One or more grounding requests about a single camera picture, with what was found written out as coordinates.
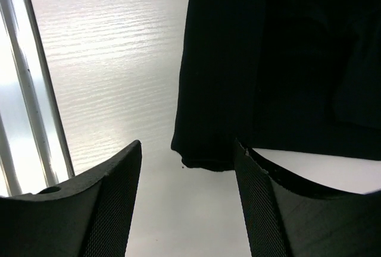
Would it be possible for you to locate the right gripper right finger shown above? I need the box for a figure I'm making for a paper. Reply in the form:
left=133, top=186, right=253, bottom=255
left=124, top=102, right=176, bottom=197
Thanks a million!
left=234, top=143, right=380, bottom=257

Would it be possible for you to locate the aluminium front rail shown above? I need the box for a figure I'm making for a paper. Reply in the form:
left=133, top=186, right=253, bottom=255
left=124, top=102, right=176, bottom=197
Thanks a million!
left=1, top=0, right=74, bottom=197

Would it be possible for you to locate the black t shirt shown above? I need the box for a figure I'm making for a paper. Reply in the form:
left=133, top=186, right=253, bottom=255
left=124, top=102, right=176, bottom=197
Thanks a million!
left=171, top=0, right=380, bottom=171

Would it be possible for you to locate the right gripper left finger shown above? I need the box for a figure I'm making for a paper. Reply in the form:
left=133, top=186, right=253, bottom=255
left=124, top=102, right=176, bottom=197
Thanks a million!
left=1, top=140, right=142, bottom=257

